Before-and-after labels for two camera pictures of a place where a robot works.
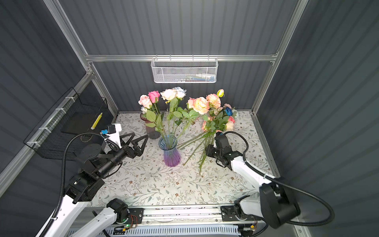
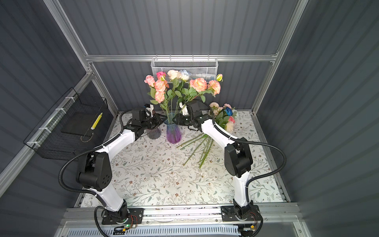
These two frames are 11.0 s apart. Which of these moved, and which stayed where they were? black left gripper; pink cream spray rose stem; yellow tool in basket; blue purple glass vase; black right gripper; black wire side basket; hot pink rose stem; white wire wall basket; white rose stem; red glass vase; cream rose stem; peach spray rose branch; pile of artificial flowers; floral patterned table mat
Moved: black left gripper; pink cream spray rose stem; peach spray rose branch; cream rose stem; hot pink rose stem; black right gripper; white rose stem; blue purple glass vase
Stayed: pile of artificial flowers; red glass vase; white wire wall basket; yellow tool in basket; black wire side basket; floral patterned table mat
